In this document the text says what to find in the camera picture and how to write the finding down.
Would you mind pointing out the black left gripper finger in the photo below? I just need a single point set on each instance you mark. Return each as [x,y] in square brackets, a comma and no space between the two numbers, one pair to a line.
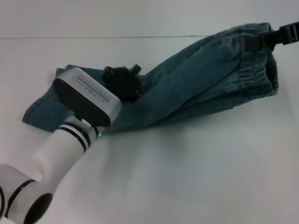
[136,68]

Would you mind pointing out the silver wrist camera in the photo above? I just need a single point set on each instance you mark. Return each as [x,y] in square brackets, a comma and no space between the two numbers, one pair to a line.
[86,95]

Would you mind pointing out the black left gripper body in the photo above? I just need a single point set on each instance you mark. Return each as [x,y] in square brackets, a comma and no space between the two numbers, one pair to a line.
[123,84]

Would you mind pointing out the blue denim shorts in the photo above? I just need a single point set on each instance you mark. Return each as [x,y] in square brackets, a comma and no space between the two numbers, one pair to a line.
[187,81]

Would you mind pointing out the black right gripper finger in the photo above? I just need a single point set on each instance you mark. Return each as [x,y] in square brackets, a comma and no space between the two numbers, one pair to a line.
[275,36]

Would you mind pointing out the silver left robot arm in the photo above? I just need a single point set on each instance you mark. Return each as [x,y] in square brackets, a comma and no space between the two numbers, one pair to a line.
[46,168]

